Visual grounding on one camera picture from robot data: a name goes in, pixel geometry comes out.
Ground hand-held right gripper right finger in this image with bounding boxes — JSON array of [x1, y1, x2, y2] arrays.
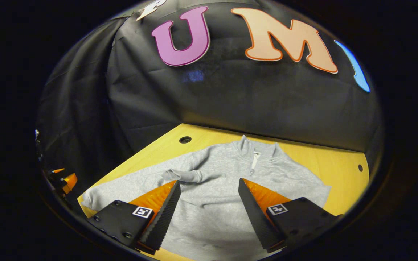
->
[[238, 178, 344, 253]]

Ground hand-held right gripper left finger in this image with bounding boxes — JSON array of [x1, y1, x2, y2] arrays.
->
[[87, 179, 181, 255]]

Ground grey zip-neck sweatshirt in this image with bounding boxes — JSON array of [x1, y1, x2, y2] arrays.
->
[[80, 135, 332, 261]]

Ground black backdrop cloth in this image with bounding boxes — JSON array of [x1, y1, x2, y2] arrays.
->
[[35, 0, 384, 189]]

